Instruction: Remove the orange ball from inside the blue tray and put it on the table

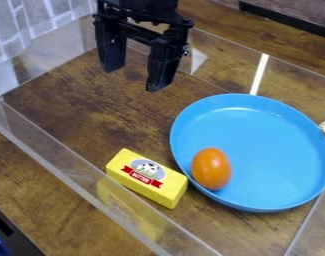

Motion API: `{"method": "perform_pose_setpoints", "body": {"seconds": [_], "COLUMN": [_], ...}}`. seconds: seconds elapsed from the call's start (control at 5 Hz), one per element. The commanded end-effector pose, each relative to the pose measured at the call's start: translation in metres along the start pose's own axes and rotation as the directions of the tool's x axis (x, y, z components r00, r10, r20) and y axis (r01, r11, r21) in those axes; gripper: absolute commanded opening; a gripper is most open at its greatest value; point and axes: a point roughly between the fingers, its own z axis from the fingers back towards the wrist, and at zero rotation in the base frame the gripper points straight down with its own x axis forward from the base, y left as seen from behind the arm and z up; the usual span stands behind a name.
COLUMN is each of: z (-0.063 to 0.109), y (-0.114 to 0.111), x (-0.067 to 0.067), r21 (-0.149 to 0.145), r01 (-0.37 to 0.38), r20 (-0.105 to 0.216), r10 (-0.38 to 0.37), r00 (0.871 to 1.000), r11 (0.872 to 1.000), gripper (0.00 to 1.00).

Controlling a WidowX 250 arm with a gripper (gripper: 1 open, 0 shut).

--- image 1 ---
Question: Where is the blue round tray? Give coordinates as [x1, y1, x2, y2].
[170, 94, 325, 212]

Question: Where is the clear acrylic enclosure wall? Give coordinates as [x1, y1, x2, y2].
[0, 0, 325, 256]

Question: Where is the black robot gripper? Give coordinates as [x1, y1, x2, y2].
[92, 0, 194, 92]

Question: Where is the orange ball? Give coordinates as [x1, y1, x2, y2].
[191, 148, 231, 191]

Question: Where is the yellow toy butter block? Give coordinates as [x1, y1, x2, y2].
[106, 148, 187, 209]

